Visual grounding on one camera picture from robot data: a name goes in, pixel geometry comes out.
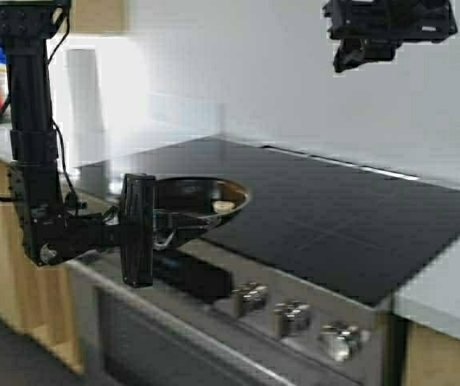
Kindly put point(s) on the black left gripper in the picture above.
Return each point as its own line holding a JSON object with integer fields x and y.
{"x": 54, "y": 237}

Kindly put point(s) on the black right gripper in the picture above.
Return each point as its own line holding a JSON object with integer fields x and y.
{"x": 413, "y": 21}

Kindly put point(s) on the steel frying pan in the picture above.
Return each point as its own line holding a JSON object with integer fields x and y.
{"x": 183, "y": 208}

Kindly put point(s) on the white raw shrimp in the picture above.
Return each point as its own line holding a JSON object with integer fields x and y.
{"x": 223, "y": 206}

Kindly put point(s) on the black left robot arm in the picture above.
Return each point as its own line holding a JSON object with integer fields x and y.
{"x": 34, "y": 173}

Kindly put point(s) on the white paper towel roll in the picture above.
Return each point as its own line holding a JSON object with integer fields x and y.
{"x": 84, "y": 88}

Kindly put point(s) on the left steel stove knob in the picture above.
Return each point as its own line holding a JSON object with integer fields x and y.
{"x": 249, "y": 297}

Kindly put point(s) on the steel stove knob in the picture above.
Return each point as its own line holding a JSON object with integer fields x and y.
{"x": 291, "y": 318}
{"x": 249, "y": 297}
{"x": 342, "y": 341}

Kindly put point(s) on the black glass top stove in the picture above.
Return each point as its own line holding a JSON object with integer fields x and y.
{"x": 343, "y": 239}

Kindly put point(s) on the middle steel stove knob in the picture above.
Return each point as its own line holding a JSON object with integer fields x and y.
{"x": 291, "y": 318}

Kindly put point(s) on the wooden upper cabinet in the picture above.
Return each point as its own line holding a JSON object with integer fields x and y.
{"x": 98, "y": 16}

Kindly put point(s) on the right steel stove knob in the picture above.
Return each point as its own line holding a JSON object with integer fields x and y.
{"x": 342, "y": 341}

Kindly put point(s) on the light wood base cabinet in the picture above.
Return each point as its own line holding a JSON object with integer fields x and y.
{"x": 432, "y": 358}

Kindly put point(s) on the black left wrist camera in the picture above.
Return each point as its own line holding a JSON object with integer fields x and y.
{"x": 72, "y": 202}

